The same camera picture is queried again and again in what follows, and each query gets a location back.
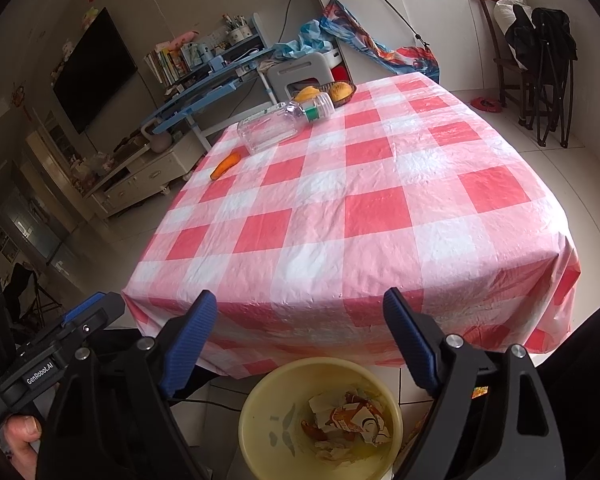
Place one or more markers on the crumpled white tissue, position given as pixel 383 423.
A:
pixel 330 452

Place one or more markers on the red slipper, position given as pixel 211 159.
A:
pixel 485 103

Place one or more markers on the person's right leg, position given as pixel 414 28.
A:
pixel 585 400

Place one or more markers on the black flat television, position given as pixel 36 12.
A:
pixel 95 70

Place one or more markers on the white wall cabinets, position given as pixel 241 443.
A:
pixel 430 5

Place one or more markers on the pink plush toy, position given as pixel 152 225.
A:
pixel 185 39

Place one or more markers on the pink checked tablecloth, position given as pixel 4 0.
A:
pixel 380 210

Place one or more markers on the white kettlebell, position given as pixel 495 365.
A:
pixel 160 144

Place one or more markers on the colourful printed cloth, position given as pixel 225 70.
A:
pixel 410 60

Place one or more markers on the glass display cabinet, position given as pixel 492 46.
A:
pixel 30 220

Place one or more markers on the white television cabinet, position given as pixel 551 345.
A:
pixel 145 175

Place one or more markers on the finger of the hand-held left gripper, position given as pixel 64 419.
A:
pixel 87 308

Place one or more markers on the blue plastic bag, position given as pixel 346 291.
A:
pixel 305 35

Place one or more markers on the orange snack bag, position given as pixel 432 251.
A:
pixel 355 417

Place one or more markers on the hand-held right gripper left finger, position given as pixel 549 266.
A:
pixel 190 350

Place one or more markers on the blue study desk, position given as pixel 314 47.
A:
pixel 205 87

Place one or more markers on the dark woven basket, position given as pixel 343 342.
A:
pixel 347 100

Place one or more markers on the person's left hand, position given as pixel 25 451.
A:
pixel 22 442

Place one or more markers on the white bag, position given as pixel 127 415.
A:
pixel 512 2

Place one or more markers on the white pen holder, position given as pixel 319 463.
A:
pixel 240 35

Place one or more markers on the clear plastic bottle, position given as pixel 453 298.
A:
pixel 275 125

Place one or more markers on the white plastic stool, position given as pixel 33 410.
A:
pixel 295 72

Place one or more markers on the black tripod stand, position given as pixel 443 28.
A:
pixel 20 285

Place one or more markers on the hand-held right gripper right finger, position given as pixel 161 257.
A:
pixel 410 345

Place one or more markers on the row of books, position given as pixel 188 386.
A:
pixel 170 62

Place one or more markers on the yellow plastic bin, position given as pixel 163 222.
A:
pixel 260 410

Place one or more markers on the brown wooden chair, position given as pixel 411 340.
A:
pixel 510 66

